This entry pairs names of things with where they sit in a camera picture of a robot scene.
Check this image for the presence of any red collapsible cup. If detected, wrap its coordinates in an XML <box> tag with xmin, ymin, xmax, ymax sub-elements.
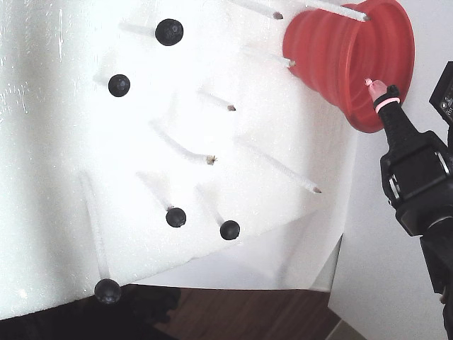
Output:
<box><xmin>282</xmin><ymin>0</ymin><xmax>415</xmax><ymax>134</ymax></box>

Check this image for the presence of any white foam board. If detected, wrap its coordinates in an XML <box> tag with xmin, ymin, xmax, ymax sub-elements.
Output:
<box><xmin>0</xmin><ymin>0</ymin><xmax>357</xmax><ymax>322</ymax></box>

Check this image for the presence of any dark blueberry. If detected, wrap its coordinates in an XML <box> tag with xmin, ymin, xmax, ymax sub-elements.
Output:
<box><xmin>165</xmin><ymin>207</ymin><xmax>188</xmax><ymax>229</ymax></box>
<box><xmin>93</xmin><ymin>278</ymin><xmax>122</xmax><ymax>305</ymax></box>
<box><xmin>108</xmin><ymin>74</ymin><xmax>131</xmax><ymax>98</ymax></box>
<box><xmin>219</xmin><ymin>220</ymin><xmax>241</xmax><ymax>242</ymax></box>
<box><xmin>154</xmin><ymin>18</ymin><xmax>185</xmax><ymax>47</ymax></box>

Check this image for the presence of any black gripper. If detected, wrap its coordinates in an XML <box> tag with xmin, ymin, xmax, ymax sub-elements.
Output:
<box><xmin>364</xmin><ymin>78</ymin><xmax>453</xmax><ymax>237</ymax></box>

